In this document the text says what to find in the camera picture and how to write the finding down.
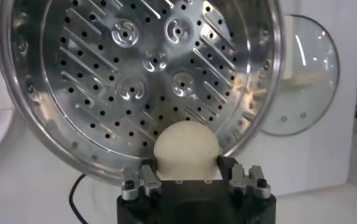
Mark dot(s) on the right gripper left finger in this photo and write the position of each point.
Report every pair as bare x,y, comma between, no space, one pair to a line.
149,182

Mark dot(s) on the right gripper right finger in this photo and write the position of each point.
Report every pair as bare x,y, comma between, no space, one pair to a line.
237,179

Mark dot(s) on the white steamed baozi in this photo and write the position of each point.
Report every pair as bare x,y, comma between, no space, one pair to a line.
185,149

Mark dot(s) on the perforated steel steamer basket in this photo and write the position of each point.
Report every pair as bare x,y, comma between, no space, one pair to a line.
105,61

